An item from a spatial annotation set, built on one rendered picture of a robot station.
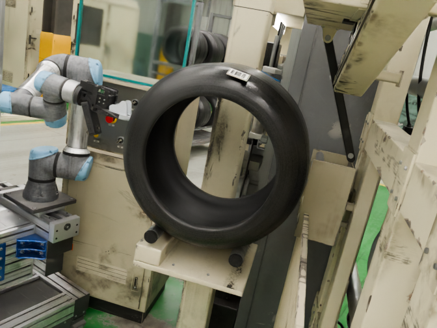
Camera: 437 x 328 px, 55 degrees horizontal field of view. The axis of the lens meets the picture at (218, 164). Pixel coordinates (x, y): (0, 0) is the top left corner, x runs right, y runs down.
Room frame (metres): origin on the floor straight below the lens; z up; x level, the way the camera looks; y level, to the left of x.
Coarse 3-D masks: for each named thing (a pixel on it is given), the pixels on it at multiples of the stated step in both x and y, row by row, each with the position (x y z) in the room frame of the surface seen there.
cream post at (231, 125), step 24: (240, 0) 1.56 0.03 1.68; (264, 0) 1.55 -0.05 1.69; (240, 24) 1.56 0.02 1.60; (264, 24) 1.55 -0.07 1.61; (240, 48) 1.56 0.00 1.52; (264, 48) 1.60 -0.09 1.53; (216, 120) 1.56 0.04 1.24; (240, 120) 1.55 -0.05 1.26; (216, 144) 1.56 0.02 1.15; (240, 144) 1.55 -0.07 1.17; (216, 168) 1.56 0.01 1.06; (240, 168) 1.62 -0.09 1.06; (216, 192) 1.55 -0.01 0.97; (192, 288) 1.56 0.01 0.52; (192, 312) 1.55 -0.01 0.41
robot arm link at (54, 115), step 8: (32, 104) 1.39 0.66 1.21; (40, 104) 1.40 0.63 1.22; (48, 104) 1.38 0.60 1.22; (56, 104) 1.39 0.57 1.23; (64, 104) 1.41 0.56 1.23; (32, 112) 1.39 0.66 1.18; (40, 112) 1.39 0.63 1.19; (48, 112) 1.39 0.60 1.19; (56, 112) 1.40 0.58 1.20; (64, 112) 1.42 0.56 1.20; (48, 120) 1.41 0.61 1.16; (56, 120) 1.41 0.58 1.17; (64, 120) 1.44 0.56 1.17
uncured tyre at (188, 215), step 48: (144, 96) 1.25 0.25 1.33; (192, 96) 1.18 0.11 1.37; (240, 96) 1.17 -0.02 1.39; (288, 96) 1.28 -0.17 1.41; (144, 144) 1.21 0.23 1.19; (288, 144) 1.14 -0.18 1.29; (144, 192) 1.20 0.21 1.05; (192, 192) 1.46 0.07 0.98; (288, 192) 1.14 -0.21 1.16; (192, 240) 1.18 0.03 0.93; (240, 240) 1.16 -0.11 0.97
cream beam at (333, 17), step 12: (312, 0) 0.92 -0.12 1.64; (324, 0) 0.90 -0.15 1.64; (336, 0) 0.90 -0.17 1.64; (348, 0) 0.90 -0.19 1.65; (360, 0) 0.89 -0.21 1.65; (312, 12) 1.14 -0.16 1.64; (324, 12) 1.09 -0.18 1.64; (336, 12) 1.05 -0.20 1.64; (348, 12) 1.01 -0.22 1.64; (360, 12) 0.94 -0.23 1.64; (324, 24) 1.41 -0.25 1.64; (336, 24) 1.34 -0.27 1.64
